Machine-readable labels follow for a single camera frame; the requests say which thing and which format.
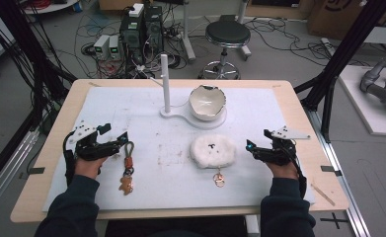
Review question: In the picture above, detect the black metal frame post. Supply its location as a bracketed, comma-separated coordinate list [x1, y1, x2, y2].
[293, 0, 386, 143]
[0, 0, 78, 196]

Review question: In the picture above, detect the gingerbread man keychain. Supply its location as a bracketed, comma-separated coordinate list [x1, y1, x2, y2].
[117, 140, 136, 197]

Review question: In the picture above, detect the white table mat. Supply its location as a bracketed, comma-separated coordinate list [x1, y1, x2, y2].
[41, 86, 315, 212]

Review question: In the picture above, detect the white eggshell bowl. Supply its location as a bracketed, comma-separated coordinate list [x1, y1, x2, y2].
[188, 84, 228, 122]

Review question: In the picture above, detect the grey table leg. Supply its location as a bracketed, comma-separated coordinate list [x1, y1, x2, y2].
[180, 0, 197, 64]

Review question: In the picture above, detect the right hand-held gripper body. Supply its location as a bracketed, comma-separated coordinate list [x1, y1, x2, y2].
[259, 125, 312, 166]

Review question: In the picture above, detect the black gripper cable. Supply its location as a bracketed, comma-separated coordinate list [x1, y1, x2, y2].
[288, 139, 308, 199]
[62, 129, 78, 186]

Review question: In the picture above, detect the black round stool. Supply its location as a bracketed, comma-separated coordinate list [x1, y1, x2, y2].
[197, 19, 252, 81]

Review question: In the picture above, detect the white platform board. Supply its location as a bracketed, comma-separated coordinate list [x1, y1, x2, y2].
[338, 64, 386, 138]

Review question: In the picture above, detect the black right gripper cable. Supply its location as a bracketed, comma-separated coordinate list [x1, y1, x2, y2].
[288, 139, 308, 199]

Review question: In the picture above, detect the white fluffy plush keychain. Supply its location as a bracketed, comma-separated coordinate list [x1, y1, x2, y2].
[189, 133, 238, 189]

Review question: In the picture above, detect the black tape piece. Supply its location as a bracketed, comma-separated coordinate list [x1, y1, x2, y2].
[19, 166, 46, 181]
[320, 165, 344, 178]

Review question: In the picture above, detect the person's left hand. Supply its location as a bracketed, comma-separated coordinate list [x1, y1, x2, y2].
[73, 156, 110, 181]

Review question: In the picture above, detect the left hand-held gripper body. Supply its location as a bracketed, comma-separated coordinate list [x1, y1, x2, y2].
[65, 120, 121, 162]

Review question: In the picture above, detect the person's right hand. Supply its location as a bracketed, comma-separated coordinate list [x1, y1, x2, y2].
[266, 160, 301, 181]

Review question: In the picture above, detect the cardboard box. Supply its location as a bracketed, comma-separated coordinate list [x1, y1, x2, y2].
[306, 0, 386, 41]

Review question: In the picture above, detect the aluminium floor rail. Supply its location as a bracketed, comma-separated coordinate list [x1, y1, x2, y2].
[0, 128, 40, 220]
[306, 108, 371, 237]

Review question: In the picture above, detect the black computer tower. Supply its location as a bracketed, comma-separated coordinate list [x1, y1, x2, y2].
[118, 3, 146, 65]
[143, 4, 165, 53]

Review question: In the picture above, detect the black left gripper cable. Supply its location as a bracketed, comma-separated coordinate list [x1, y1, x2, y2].
[62, 129, 78, 186]

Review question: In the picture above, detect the white hanger stand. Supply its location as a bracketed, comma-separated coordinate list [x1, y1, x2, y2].
[149, 53, 228, 130]

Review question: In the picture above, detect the grey power supply unit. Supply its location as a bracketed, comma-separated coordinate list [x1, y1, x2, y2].
[108, 35, 122, 60]
[93, 34, 111, 61]

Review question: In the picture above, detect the thin wooden stick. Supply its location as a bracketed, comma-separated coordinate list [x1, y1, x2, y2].
[310, 183, 336, 207]

